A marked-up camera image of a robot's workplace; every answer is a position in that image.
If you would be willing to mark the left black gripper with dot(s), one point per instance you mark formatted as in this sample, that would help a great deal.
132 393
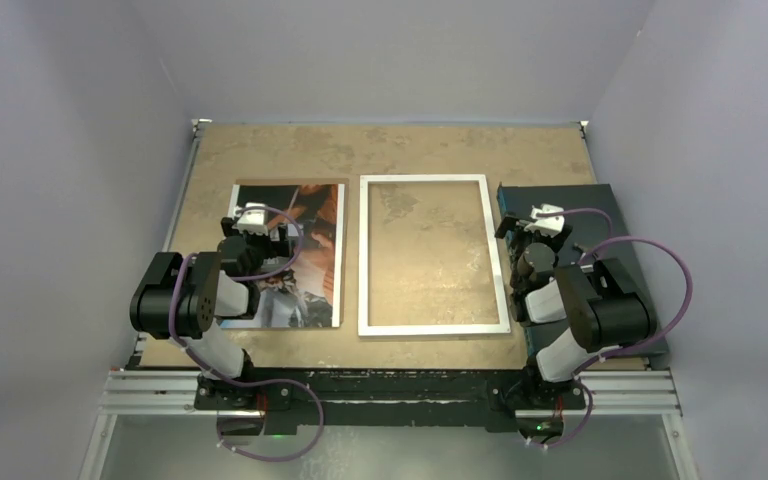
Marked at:
274 248

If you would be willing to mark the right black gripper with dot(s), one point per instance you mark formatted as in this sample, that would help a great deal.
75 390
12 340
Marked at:
518 226

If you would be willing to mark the printed photo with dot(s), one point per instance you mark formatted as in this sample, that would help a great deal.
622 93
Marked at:
308 294

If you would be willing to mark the wooden picture frame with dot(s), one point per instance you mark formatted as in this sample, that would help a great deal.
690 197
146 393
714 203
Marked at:
364 328

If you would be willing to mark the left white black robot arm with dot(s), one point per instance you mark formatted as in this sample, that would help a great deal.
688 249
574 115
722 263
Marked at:
181 297

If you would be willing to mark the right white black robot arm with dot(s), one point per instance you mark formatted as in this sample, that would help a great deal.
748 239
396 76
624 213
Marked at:
602 305

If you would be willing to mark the dark blue book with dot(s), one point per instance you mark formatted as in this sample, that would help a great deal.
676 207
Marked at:
587 230

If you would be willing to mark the brown backing board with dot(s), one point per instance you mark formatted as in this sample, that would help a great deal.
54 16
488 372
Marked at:
277 181

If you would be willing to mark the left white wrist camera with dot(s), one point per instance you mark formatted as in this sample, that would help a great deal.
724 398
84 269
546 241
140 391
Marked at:
252 218

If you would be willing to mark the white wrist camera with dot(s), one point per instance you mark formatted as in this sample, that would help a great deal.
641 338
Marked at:
252 218
545 219

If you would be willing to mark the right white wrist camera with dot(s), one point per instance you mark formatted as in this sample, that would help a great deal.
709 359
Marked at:
545 219

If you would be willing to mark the aluminium frame rails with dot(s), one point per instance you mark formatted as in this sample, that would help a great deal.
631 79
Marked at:
148 426

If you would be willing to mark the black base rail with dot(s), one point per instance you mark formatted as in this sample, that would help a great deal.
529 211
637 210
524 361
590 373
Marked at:
497 400

